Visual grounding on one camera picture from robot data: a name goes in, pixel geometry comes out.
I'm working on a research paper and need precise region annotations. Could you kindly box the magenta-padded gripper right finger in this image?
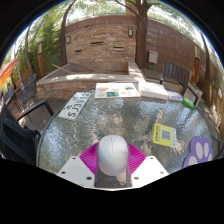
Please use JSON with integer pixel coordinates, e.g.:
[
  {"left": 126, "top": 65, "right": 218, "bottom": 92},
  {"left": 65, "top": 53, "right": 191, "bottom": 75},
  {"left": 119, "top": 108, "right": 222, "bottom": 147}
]
[{"left": 125, "top": 142, "right": 170, "bottom": 188}]

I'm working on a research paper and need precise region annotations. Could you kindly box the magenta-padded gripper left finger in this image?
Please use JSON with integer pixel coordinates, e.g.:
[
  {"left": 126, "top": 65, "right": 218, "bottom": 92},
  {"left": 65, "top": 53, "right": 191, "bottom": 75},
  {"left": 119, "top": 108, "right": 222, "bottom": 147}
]
[{"left": 57, "top": 142, "right": 101, "bottom": 188}]

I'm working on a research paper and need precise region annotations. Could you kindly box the white computer mouse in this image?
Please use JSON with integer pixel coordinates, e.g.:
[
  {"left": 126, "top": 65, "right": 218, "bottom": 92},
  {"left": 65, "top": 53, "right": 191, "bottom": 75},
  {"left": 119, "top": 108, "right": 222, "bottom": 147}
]
[{"left": 96, "top": 134, "right": 130, "bottom": 177}]

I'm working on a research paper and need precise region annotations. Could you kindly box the purple paw-shaped mouse pad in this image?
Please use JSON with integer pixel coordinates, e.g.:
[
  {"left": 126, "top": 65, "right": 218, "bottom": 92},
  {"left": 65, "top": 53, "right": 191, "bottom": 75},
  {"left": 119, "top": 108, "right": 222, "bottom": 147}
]
[{"left": 182, "top": 135, "right": 214, "bottom": 169}]

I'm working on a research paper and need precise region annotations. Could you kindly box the yellow square card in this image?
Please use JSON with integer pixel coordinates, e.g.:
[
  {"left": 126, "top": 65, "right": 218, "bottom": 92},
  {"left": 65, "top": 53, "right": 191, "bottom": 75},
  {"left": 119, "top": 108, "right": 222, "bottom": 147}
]
[{"left": 152, "top": 122, "right": 178, "bottom": 148}]

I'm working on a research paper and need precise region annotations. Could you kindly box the white license plate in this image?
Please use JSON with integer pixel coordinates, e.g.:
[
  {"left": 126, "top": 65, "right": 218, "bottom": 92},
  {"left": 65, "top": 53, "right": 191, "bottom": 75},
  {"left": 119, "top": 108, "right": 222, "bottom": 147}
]
[{"left": 58, "top": 92, "right": 92, "bottom": 121}]

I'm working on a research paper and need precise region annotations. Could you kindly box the black armchair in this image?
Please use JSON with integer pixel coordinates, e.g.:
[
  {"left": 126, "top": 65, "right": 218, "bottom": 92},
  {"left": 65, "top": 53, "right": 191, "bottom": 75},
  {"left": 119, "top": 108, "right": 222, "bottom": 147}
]
[{"left": 0, "top": 99, "right": 55, "bottom": 165}]

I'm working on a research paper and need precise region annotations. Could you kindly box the small white tissue pack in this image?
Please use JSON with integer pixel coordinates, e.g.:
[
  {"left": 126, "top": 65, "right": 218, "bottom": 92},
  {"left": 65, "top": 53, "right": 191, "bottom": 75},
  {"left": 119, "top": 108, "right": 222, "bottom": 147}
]
[{"left": 168, "top": 92, "right": 184, "bottom": 102}]

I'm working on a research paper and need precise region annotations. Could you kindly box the flat white box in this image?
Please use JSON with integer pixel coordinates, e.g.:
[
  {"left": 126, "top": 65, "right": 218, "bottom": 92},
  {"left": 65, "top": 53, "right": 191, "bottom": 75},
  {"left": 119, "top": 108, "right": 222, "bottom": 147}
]
[{"left": 139, "top": 80, "right": 170, "bottom": 101}]

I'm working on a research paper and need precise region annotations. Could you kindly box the white planter box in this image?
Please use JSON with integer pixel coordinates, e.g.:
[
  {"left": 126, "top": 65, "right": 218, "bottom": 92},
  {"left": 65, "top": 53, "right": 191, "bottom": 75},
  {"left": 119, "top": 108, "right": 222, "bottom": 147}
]
[{"left": 185, "top": 87, "right": 201, "bottom": 106}]

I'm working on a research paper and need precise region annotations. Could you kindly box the white sheet with colourful pictures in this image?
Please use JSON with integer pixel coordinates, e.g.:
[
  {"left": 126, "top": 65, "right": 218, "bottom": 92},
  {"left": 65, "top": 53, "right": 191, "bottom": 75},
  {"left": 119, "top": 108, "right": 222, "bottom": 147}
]
[{"left": 94, "top": 82, "right": 141, "bottom": 100}]

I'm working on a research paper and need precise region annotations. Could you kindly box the dark slatted wooden chair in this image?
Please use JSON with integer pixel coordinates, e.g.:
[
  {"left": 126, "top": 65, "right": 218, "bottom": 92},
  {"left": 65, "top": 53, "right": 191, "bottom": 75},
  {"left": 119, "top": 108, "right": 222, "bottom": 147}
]
[{"left": 159, "top": 60, "right": 203, "bottom": 108}]

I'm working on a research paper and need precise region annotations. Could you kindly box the orange umbrella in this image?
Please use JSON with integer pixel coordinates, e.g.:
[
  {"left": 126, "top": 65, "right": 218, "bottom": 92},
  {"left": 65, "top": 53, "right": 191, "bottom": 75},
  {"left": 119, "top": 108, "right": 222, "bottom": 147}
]
[{"left": 0, "top": 58, "right": 19, "bottom": 88}]

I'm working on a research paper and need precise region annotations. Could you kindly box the thin curved tree trunk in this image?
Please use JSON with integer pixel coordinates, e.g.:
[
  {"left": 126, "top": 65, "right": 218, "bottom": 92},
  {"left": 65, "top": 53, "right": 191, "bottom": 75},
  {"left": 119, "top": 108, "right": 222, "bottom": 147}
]
[{"left": 59, "top": 0, "right": 78, "bottom": 66}]

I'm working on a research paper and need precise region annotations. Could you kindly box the thick tree trunk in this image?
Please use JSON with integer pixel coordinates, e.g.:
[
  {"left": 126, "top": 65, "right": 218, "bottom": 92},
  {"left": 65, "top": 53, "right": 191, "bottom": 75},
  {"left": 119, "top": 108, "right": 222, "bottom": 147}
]
[{"left": 114, "top": 0, "right": 158, "bottom": 70}]

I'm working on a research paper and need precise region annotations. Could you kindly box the white wall box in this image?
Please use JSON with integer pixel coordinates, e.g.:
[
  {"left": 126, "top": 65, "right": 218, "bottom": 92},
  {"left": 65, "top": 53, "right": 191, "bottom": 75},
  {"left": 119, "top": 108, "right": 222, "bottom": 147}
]
[{"left": 148, "top": 50, "right": 159, "bottom": 64}]

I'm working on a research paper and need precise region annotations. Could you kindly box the wooden post with lamp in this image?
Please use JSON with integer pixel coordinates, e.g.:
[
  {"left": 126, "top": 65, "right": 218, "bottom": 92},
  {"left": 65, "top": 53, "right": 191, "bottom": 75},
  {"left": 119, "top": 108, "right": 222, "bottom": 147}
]
[
  {"left": 193, "top": 44, "right": 201, "bottom": 84},
  {"left": 36, "top": 37, "right": 47, "bottom": 78}
]

